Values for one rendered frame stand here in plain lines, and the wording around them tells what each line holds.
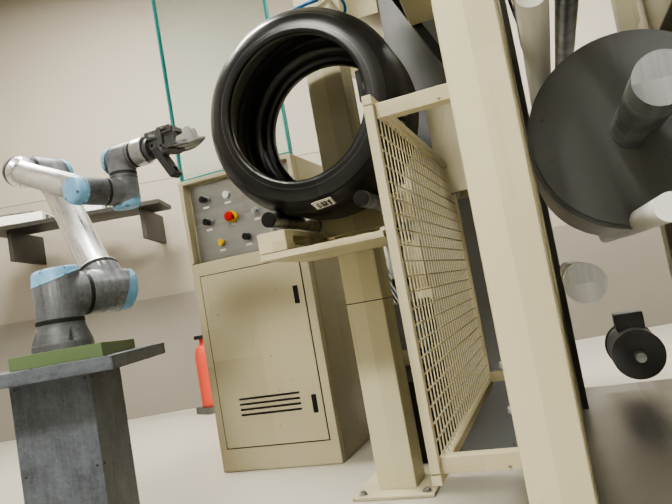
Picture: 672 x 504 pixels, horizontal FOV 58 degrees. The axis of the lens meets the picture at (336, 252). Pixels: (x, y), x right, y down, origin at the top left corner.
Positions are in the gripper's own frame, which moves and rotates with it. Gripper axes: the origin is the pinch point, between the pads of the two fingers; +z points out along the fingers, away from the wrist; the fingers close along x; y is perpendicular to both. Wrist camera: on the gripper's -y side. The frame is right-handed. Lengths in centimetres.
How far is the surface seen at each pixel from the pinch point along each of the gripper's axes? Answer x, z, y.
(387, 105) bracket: -60, 74, -24
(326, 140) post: 25.1, 32.9, -3.7
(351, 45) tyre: -13, 57, 9
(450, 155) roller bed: 18, 73, -20
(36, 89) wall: 212, -267, 152
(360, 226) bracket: 23, 40, -35
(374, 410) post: 25, 33, -95
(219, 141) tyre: -12.3, 13.0, -6.0
